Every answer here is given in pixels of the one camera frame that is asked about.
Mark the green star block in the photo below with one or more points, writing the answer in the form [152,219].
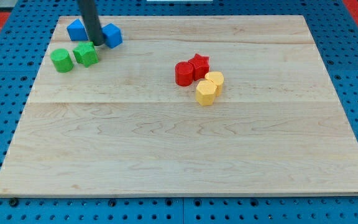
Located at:
[85,54]

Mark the light wooden board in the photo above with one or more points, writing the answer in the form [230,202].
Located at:
[124,128]

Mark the red star block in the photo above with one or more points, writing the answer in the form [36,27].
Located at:
[200,64]

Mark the yellow hexagon block front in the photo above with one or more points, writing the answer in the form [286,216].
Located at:
[205,92]

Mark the yellow hexagon block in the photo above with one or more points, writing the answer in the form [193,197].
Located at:
[205,92]
[218,79]

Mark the red cylinder block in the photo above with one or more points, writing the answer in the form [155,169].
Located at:
[184,73]

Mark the yellow hexagon block rear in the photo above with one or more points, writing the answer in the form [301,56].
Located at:
[218,79]

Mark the blue cube block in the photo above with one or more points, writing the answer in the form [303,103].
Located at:
[112,35]

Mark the green cylinder block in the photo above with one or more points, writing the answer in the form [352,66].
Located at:
[61,60]

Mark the blue pentagon block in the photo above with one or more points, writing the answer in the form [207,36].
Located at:
[76,31]

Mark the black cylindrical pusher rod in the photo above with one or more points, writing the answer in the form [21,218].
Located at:
[91,21]

